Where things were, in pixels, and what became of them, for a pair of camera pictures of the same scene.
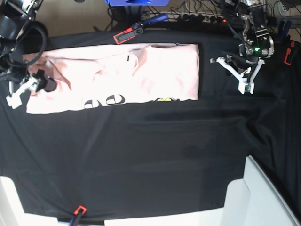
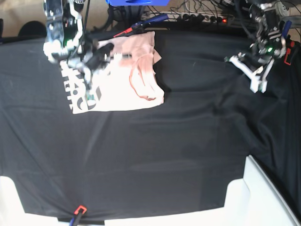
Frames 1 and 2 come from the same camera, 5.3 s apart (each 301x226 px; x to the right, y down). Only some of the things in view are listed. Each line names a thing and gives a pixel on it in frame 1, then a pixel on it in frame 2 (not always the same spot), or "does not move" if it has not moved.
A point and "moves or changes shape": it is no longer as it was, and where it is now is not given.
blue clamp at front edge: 77,213 does not move
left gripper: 18,74 → 85,54
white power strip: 201,18 does not move
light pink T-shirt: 94,76 moves or changes shape
